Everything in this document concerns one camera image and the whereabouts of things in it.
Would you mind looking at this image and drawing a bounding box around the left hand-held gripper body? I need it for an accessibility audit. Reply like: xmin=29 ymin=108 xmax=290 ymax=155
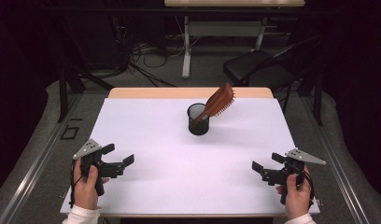
xmin=72 ymin=138 xmax=126 ymax=197

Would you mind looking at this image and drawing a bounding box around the black folding chair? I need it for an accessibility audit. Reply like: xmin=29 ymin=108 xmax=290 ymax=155
xmin=222 ymin=35 xmax=324 ymax=115

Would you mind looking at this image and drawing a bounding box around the dark curtain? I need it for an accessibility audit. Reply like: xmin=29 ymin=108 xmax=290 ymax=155
xmin=0 ymin=0 xmax=51 ymax=194
xmin=322 ymin=0 xmax=381 ymax=195

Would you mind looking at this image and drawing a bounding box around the white-legged desk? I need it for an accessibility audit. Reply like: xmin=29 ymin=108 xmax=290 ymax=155
xmin=163 ymin=0 xmax=306 ymax=79

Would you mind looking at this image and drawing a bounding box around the right hand-held gripper cable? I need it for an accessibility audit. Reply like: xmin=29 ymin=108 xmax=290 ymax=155
xmin=299 ymin=167 xmax=316 ymax=209

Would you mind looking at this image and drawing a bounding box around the brown wooden hairbrush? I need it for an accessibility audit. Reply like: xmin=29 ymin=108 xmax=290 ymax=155
xmin=191 ymin=82 xmax=236 ymax=129

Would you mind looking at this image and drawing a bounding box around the person's left hand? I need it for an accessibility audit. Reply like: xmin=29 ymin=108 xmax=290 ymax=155
xmin=72 ymin=159 xmax=110 ymax=211

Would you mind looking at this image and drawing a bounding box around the hand-held gripper cable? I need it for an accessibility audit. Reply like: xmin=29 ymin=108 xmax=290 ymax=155
xmin=68 ymin=160 xmax=84 ymax=209
xmin=299 ymin=167 xmax=316 ymax=209

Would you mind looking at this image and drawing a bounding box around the bundle of floor cables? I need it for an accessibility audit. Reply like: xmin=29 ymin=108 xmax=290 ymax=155
xmin=115 ymin=15 xmax=199 ymax=88

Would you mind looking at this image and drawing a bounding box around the black metal stand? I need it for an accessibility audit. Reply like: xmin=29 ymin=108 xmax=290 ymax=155
xmin=56 ymin=18 xmax=115 ymax=123

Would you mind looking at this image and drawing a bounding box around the white table mat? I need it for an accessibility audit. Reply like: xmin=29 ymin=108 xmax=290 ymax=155
xmin=60 ymin=97 xmax=321 ymax=216

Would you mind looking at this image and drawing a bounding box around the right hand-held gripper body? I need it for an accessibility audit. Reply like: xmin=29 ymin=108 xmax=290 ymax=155
xmin=261 ymin=147 xmax=327 ymax=205

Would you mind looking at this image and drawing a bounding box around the light wooden table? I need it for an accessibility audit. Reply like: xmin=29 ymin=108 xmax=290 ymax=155
xmin=66 ymin=87 xmax=314 ymax=218

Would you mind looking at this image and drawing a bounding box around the metal floor rail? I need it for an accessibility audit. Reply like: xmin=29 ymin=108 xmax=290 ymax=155
xmin=0 ymin=92 xmax=84 ymax=224
xmin=300 ymin=96 xmax=370 ymax=224

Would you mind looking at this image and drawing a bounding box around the black mesh pen cup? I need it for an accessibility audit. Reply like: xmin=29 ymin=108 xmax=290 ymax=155
xmin=186 ymin=103 xmax=212 ymax=136

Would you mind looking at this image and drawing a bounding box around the person's right hand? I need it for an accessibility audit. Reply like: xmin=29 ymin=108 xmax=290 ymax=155
xmin=275 ymin=166 xmax=312 ymax=220

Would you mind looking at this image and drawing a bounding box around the left hand-held gripper cable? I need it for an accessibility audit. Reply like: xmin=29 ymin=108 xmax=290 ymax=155
xmin=68 ymin=160 xmax=84 ymax=209

